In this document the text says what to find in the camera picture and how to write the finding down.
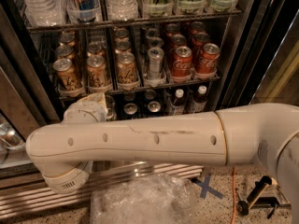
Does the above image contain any front left blue can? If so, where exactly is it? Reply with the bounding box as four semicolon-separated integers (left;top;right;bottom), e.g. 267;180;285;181
123;103;139;119

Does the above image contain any silver slim can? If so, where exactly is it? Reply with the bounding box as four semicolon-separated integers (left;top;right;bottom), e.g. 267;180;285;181
148;47;164;79

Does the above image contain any clear bubble wrap bundle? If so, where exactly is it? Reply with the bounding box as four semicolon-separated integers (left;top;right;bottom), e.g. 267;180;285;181
90;175;196;224

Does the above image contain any front right blue can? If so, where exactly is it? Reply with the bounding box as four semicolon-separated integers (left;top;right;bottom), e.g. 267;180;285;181
147;101;162;118

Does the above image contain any front right red cola can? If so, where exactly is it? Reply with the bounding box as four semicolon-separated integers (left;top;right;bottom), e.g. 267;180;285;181
195;43;220;75

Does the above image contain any red cola can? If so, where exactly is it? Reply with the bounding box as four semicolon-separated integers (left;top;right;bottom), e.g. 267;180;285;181
195;43;220;75
171;46;192;77

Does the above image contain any blue energy drink can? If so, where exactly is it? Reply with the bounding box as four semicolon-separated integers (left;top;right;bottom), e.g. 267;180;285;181
71;0;99;22

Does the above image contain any second row left orange can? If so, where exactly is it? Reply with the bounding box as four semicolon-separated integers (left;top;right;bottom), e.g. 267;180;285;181
55;45;76;61

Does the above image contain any right dark juice bottle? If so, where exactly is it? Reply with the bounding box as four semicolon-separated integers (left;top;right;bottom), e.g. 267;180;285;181
187;85;207;113

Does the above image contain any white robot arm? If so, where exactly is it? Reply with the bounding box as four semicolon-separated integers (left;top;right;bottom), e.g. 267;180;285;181
26;93;299;224

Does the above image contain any yellow black cart frame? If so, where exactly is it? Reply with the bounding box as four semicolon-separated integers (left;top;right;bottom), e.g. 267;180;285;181
236;175;291;219

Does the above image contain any second row cola can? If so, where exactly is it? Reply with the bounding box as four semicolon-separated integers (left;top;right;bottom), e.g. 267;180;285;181
192;32;210;53
169;34;187;51

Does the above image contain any second row right cola can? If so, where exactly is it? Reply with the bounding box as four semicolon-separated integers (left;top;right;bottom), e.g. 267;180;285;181
192;32;210;53

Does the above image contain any closed glass fridge door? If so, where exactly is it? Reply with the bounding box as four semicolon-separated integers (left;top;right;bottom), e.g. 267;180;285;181
0;69;38;169

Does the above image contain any left dark juice bottle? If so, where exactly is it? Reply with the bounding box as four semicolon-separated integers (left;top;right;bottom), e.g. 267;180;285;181
167;89;186;116

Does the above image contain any dark juice bottle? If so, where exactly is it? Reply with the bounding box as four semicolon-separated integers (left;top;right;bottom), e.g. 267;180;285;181
167;89;186;116
187;85;207;113

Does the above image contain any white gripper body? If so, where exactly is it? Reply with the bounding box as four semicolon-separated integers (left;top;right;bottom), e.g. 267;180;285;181
63;101;107;123

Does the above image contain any open glass fridge door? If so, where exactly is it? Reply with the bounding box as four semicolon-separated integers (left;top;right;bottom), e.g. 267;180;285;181
217;0;299;108

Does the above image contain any second row left cola can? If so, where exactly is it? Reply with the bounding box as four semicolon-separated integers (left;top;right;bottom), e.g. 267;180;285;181
169;34;187;51

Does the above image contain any orange power cable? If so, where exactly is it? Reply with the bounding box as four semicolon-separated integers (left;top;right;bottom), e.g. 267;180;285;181
231;166;238;224

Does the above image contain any front left red cola can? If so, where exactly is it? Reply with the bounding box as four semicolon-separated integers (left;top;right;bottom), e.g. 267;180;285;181
171;46;192;77

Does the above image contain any blue tape cross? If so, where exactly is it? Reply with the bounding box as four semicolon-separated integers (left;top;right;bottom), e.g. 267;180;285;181
192;175;223;200

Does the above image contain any stainless steel fridge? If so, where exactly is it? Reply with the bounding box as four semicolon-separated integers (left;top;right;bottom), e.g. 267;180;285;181
0;0;272;220

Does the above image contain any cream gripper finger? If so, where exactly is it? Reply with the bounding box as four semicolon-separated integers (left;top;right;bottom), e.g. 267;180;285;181
79;92;107;106

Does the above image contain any second row right orange can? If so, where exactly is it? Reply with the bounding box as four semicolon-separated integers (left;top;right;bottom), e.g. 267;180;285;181
115;41;132;54

